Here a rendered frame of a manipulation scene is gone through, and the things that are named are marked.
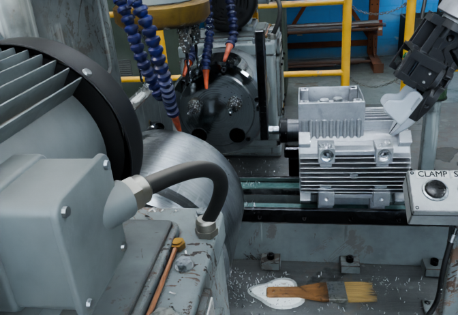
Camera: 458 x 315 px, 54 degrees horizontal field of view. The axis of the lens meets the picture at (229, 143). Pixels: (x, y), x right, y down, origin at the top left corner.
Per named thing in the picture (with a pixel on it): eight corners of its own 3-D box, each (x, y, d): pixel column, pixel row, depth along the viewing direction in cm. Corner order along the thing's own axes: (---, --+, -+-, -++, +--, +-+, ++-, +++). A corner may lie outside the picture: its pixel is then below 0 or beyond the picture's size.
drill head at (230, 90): (166, 169, 114) (151, 73, 104) (200, 112, 151) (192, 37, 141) (265, 169, 110) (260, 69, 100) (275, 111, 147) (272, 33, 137)
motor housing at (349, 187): (300, 220, 88) (298, 130, 80) (299, 174, 105) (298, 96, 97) (407, 221, 85) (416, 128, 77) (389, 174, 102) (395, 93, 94)
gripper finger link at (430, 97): (403, 110, 80) (434, 68, 76) (412, 115, 80) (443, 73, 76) (409, 120, 76) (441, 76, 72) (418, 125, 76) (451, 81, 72)
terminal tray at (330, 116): (298, 140, 86) (298, 103, 83) (298, 119, 95) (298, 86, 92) (364, 139, 84) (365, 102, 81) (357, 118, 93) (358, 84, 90)
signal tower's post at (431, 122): (411, 185, 120) (427, 25, 103) (405, 171, 127) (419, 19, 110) (444, 185, 118) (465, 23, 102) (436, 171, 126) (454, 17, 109)
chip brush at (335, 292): (266, 303, 85) (266, 299, 85) (266, 284, 89) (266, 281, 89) (378, 303, 83) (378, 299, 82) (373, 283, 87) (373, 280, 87)
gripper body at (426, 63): (385, 68, 81) (426, 6, 76) (426, 91, 81) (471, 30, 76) (392, 80, 74) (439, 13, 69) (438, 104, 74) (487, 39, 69)
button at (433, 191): (424, 202, 67) (426, 196, 66) (421, 184, 69) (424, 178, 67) (446, 202, 67) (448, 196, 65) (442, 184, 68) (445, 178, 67)
